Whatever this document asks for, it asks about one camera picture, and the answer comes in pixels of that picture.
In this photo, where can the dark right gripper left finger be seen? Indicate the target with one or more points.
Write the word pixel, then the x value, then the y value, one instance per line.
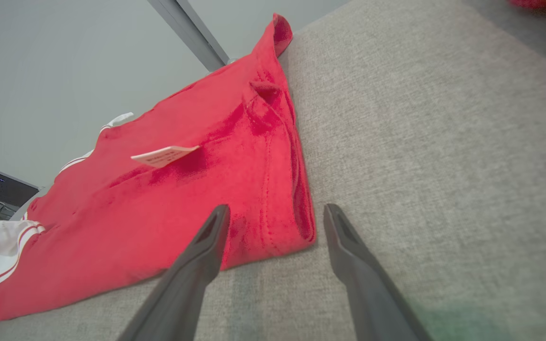
pixel 183 293

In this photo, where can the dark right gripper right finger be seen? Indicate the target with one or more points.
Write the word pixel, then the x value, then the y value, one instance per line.
pixel 372 298

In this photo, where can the red shorts white stripe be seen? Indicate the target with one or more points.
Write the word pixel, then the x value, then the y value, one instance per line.
pixel 536 3

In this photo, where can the grey partition post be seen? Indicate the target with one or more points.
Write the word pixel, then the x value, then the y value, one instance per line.
pixel 192 35

